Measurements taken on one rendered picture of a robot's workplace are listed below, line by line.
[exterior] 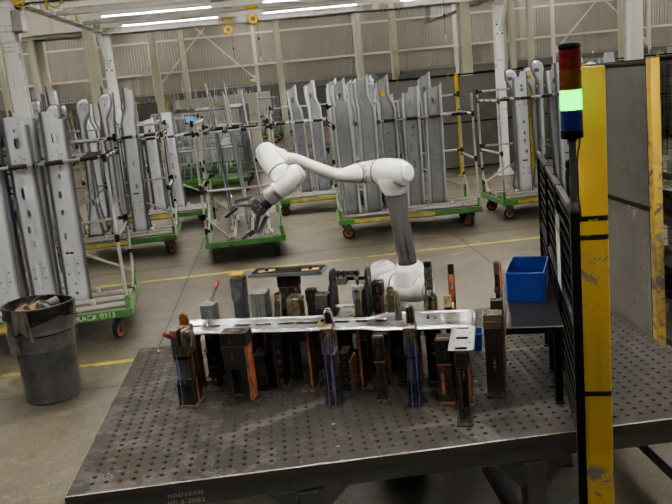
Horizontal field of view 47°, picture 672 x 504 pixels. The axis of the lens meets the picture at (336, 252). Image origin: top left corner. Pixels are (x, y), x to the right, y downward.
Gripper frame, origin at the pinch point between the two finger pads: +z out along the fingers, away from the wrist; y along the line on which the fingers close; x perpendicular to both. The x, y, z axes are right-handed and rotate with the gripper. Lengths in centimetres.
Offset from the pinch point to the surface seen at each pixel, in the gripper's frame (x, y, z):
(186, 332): 31, -31, 38
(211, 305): -1.1, -21.2, 32.8
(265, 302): -1.1, -36.7, 10.9
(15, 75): -406, 424, 196
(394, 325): 15, -83, -33
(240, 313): -21.3, -28.9, 30.0
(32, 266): -273, 179, 239
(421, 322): 12, -89, -42
